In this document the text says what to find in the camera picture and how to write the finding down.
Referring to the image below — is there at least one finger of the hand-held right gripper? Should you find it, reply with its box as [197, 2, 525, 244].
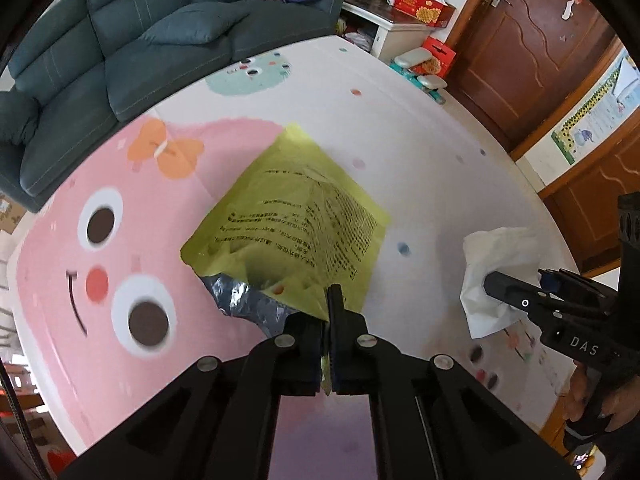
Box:
[482, 270, 562, 329]
[537, 268, 618, 311]

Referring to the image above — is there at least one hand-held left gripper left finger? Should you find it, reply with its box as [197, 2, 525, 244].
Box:
[60, 305, 328, 480]

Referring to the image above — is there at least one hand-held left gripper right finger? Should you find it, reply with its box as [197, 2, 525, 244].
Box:
[327, 284, 576, 480]

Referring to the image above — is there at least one white tissue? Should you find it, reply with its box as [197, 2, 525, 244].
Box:
[461, 227, 541, 341]

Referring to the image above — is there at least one yellow plastic bag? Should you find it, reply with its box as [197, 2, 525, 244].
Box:
[180, 122, 392, 396]

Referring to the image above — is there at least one person's right hand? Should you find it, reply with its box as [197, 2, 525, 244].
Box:
[564, 362, 640, 433]

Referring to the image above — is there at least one wooden door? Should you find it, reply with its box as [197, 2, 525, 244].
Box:
[445, 0, 626, 153]
[542, 137, 640, 278]

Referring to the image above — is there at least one cartoon printed tablecloth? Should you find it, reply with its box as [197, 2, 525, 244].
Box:
[10, 34, 601, 480]

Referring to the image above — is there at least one red carry box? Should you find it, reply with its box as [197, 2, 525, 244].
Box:
[420, 36, 457, 79]

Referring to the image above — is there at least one teal grey ride-on toy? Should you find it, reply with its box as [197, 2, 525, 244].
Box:
[390, 49, 448, 106]

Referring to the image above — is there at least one white cabinet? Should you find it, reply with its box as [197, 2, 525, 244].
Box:
[340, 0, 451, 63]

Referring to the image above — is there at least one red gift box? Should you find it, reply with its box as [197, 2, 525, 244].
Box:
[392, 0, 457, 28]

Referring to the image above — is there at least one dark teal sofa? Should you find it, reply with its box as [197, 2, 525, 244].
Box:
[0, 0, 351, 213]

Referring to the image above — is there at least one wall poster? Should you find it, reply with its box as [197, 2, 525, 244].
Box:
[551, 55, 640, 166]

